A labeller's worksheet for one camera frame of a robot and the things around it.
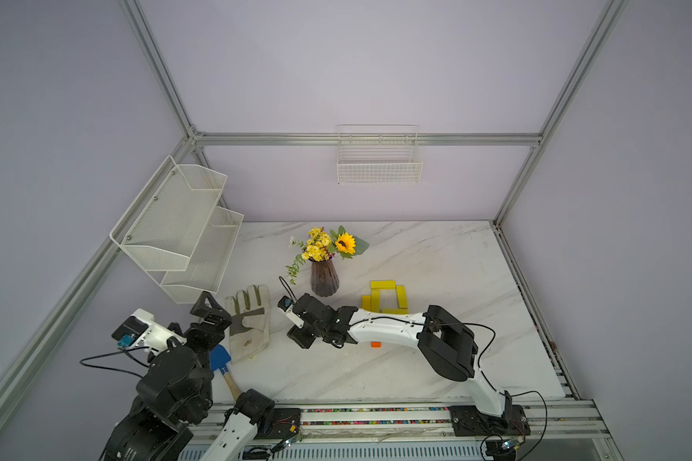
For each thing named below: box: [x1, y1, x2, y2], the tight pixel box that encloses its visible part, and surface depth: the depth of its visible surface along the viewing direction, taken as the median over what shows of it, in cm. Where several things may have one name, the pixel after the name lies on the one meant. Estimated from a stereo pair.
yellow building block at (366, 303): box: [360, 294, 372, 312], surface depth 98 cm
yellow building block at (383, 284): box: [370, 280, 396, 290], surface depth 104 cm
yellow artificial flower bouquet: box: [285, 224, 371, 285], surface depth 82 cm
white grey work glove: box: [224, 285, 271, 365], surface depth 92 cm
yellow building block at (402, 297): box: [395, 285, 408, 310], surface depth 100 cm
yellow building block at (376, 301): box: [370, 289, 382, 313], surface depth 100 cm
